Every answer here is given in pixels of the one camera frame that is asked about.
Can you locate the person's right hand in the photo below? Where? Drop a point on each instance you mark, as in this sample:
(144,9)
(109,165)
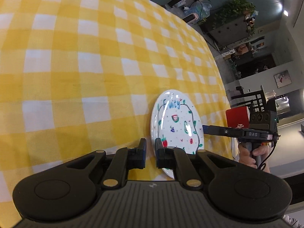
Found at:
(247,159)

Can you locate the red mug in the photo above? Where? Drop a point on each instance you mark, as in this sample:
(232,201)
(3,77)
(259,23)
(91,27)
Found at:
(237,117)

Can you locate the small pink heater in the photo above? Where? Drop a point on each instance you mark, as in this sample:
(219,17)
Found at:
(192,18)

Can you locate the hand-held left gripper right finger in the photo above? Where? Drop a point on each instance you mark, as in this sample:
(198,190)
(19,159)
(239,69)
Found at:
(158,155)

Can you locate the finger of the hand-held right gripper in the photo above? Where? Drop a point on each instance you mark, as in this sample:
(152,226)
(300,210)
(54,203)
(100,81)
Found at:
(215,130)

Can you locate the black wooden chair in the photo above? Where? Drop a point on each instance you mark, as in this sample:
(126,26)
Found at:
(257,99)

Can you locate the grey drawer cabinet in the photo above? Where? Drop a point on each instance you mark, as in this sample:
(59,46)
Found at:
(228,29)

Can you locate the trailing ivy plant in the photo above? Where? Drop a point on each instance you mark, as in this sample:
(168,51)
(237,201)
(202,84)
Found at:
(235,4)

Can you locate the yellow checked tablecloth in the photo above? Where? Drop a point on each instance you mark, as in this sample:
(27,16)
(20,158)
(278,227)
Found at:
(71,76)

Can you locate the white fruit-print plate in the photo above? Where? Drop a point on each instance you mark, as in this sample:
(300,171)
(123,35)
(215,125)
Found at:
(175,128)

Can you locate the white hair dryer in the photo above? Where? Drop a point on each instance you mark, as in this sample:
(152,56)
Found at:
(185,8)

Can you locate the blue water jug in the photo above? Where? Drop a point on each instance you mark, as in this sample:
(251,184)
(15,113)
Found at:
(201,10)

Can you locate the framed wall painting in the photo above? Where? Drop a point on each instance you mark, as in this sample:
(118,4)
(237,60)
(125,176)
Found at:
(282,79)

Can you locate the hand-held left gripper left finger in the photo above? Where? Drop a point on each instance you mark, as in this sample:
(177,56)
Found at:
(143,153)

